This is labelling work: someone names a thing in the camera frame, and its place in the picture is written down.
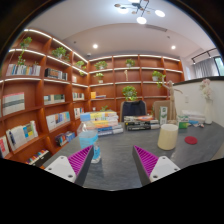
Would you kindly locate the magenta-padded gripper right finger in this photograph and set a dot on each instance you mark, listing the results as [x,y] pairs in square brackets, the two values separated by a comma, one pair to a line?
[156,165]

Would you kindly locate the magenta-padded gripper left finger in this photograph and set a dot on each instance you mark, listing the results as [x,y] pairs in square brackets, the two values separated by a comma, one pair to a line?
[68,165]

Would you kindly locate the clear blue-labelled water bottle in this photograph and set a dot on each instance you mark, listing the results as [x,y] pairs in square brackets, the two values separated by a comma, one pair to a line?
[88,138]

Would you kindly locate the cream cylindrical cup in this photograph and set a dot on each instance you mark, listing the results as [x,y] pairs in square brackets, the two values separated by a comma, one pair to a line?
[167,136]

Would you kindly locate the flat round red coaster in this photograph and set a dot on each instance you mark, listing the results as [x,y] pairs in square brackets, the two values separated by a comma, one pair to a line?
[191,140]

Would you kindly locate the dark stack of books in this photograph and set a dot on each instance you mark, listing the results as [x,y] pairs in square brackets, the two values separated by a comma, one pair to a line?
[141,122]

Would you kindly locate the small green box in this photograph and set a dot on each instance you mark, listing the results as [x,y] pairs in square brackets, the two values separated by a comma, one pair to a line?
[183,124]

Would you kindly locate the green and white carton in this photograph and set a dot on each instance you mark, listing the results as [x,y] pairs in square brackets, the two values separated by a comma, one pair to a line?
[163,116]

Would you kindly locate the colourful stack of books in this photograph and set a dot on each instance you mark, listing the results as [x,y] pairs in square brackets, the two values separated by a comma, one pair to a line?
[101,122]

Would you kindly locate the brown cardboard box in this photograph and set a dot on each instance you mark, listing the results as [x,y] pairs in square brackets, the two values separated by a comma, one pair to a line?
[160,104]

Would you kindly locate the white stack of books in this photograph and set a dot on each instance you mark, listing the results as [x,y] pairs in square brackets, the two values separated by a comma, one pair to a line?
[194,116]

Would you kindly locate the dark office chair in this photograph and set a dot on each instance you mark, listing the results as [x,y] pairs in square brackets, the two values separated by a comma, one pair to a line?
[133,108]

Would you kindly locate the wooden artist mannequin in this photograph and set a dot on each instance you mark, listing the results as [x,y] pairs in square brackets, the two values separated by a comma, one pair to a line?
[172,100]

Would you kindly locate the wooden bookshelf unit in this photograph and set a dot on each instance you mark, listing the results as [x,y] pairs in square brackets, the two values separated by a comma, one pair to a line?
[36,96]

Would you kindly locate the white vase with flowers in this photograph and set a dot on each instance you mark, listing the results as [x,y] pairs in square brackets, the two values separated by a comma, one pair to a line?
[208,106]

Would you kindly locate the grey window curtain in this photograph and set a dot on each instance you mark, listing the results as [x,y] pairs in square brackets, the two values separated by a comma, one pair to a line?
[205,68]

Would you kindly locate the branched ceiling lamp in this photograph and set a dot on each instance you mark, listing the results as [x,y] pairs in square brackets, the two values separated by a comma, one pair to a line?
[140,10]

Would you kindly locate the black track light rail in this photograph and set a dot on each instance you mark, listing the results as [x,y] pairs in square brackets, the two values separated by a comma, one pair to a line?
[203,55]

